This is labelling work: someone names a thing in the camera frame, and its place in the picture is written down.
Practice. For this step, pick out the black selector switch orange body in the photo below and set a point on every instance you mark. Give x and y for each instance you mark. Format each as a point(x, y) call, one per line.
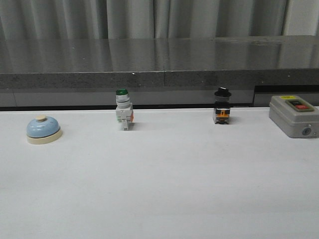
point(221, 112)

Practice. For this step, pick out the grey curtain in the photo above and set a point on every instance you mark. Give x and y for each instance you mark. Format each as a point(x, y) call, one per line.
point(115, 19)

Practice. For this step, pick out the green pushbutton switch white body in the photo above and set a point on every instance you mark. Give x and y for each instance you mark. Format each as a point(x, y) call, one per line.
point(124, 109)

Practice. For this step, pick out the grey on off switch box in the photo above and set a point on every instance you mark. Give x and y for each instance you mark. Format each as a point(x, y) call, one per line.
point(294, 116)

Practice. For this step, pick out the grey stone counter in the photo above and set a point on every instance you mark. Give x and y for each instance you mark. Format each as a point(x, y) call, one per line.
point(182, 72)

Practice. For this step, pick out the blue desk bell cream base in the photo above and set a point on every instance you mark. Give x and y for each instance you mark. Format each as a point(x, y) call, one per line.
point(43, 130)

